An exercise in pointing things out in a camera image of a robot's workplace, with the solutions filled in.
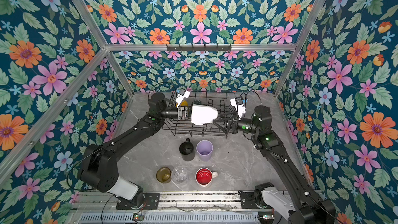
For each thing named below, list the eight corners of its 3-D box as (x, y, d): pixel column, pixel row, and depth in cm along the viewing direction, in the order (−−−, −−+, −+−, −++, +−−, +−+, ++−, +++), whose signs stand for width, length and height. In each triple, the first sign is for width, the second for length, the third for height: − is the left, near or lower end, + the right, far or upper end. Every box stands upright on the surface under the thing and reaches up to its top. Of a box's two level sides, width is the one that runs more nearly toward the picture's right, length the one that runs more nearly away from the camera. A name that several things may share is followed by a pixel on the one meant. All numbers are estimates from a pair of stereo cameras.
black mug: (186, 164, 87) (184, 157, 80) (178, 151, 92) (175, 144, 85) (198, 155, 91) (197, 148, 83) (189, 143, 95) (187, 136, 88)
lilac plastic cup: (195, 159, 89) (192, 150, 79) (202, 147, 94) (201, 136, 83) (206, 165, 87) (206, 156, 76) (213, 153, 92) (213, 142, 81)
